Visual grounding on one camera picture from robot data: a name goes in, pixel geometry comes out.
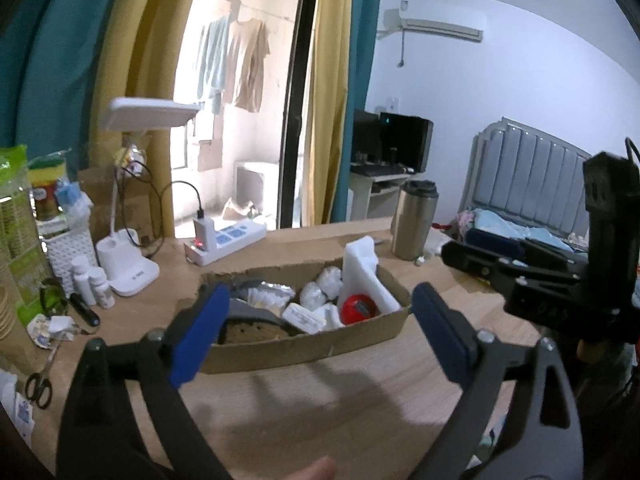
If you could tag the light blue bed blanket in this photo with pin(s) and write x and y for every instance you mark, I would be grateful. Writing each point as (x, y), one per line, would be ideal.
(500, 222)

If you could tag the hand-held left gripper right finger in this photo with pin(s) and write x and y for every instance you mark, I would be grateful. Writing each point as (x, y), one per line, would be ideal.
(440, 332)

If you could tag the yellow curtain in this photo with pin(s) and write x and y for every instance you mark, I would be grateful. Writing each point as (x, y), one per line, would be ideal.
(327, 110)
(145, 35)

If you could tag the person's left hand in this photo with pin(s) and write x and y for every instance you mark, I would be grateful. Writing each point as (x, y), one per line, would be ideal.
(315, 470)

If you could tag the white card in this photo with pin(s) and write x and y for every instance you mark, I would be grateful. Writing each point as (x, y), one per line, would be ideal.
(15, 405)

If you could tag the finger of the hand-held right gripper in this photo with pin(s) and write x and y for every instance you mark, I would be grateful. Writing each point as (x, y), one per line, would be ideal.
(470, 260)
(500, 245)

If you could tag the white washing machine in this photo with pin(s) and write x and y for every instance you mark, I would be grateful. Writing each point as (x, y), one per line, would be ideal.
(255, 182)

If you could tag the clear plastic bag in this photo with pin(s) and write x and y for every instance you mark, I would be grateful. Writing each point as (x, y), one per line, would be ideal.
(442, 237)

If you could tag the bag of cotton swabs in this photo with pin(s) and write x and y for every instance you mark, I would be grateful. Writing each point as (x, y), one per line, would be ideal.
(270, 295)

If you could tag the white computer desk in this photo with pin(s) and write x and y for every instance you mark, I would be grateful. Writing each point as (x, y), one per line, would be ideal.
(365, 190)

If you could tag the green bag of paper cups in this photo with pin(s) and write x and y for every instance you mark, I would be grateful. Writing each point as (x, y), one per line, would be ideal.
(20, 235)

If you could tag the grey padded headboard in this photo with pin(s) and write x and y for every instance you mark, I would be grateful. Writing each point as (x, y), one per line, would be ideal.
(530, 175)

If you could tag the white desk lamp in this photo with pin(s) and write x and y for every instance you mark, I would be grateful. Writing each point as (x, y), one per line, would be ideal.
(127, 270)

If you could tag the white perforated basket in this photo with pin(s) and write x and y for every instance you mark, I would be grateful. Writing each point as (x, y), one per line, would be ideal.
(70, 262)

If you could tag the brown cardboard box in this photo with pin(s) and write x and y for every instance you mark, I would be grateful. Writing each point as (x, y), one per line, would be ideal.
(310, 347)

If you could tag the crumpled white plastic bag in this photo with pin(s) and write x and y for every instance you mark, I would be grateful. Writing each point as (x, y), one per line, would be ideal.
(80, 212)

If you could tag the small cartoon print packet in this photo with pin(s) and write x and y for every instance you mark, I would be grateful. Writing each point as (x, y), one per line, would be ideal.
(40, 332)

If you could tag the hanging beige shirt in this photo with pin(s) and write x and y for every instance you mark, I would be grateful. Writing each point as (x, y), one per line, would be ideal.
(250, 65)

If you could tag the black flashlight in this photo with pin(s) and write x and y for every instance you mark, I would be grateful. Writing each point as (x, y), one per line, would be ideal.
(85, 311)

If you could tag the white foam block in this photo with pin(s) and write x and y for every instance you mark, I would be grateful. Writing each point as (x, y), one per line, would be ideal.
(360, 265)

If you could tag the short white pill bottle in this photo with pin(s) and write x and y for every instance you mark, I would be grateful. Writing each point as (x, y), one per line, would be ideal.
(101, 290)

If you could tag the clear plastic packet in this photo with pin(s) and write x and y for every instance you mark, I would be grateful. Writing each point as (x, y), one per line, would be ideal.
(132, 157)

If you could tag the stainless steel tumbler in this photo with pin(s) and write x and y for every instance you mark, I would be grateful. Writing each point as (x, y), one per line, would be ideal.
(412, 225)

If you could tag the teal curtain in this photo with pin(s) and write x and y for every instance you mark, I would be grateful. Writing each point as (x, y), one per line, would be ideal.
(360, 75)
(50, 35)

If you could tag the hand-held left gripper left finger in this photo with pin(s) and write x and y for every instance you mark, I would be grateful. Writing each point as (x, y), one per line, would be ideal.
(200, 332)

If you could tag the black computer monitor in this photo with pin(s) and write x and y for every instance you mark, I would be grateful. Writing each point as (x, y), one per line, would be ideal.
(405, 140)

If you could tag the hanging light blue shirt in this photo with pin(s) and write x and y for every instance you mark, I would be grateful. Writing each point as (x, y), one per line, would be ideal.
(212, 60)

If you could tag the white air conditioner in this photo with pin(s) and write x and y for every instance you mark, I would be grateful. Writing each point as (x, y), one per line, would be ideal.
(442, 27)

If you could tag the black door frame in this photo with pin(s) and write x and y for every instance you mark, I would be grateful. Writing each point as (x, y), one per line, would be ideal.
(300, 85)

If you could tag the white charger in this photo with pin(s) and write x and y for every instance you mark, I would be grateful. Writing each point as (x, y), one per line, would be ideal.
(203, 232)

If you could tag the red round object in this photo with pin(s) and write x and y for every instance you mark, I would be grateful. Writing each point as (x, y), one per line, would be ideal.
(357, 307)

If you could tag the clear bubble wrap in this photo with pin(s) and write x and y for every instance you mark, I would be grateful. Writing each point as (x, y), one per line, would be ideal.
(312, 296)

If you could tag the jar with yellow lid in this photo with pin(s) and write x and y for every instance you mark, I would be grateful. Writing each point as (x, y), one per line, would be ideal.
(47, 195)

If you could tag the stack of brown paper cups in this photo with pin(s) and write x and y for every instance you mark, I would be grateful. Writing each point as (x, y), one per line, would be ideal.
(6, 315)

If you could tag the white power strip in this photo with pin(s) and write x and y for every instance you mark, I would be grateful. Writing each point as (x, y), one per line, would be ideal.
(235, 237)

